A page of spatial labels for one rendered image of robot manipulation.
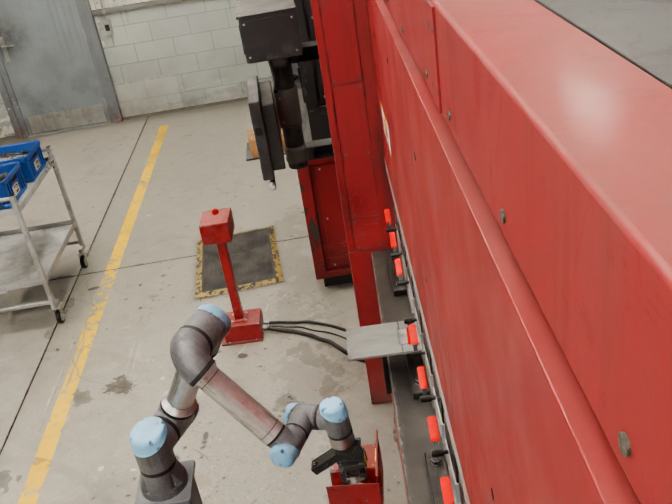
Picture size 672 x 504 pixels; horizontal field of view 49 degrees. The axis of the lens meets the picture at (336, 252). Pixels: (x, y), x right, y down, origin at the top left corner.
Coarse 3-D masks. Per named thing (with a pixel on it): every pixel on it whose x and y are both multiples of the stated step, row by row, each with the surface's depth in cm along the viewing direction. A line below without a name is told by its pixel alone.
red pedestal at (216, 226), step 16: (224, 208) 417; (208, 224) 401; (224, 224) 401; (208, 240) 405; (224, 240) 405; (224, 256) 419; (224, 272) 423; (240, 304) 437; (240, 320) 438; (256, 320) 436; (240, 336) 437; (256, 336) 438
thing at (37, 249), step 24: (48, 168) 509; (24, 192) 478; (0, 216) 446; (72, 216) 543; (0, 240) 542; (24, 240) 536; (48, 240) 530; (0, 264) 506; (24, 264) 500; (48, 264) 495; (0, 288) 469; (48, 288) 472; (0, 312) 477
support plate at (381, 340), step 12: (384, 324) 258; (396, 324) 257; (348, 336) 255; (360, 336) 254; (372, 336) 253; (384, 336) 252; (396, 336) 251; (348, 348) 249; (360, 348) 248; (372, 348) 247; (384, 348) 246; (396, 348) 245; (408, 348) 244; (420, 348) 243; (348, 360) 244
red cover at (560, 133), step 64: (384, 0) 161; (448, 0) 84; (512, 0) 79; (448, 64) 80; (512, 64) 58; (576, 64) 56; (512, 128) 53; (576, 128) 44; (640, 128) 43; (512, 192) 56; (576, 192) 40; (640, 192) 36; (576, 256) 42; (640, 256) 32; (576, 320) 43; (640, 320) 33; (640, 384) 34; (640, 448) 35
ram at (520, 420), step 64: (384, 64) 221; (448, 128) 116; (448, 192) 109; (448, 256) 121; (512, 256) 79; (448, 320) 136; (512, 320) 73; (448, 384) 155; (512, 384) 78; (576, 384) 60; (512, 448) 83; (576, 448) 54
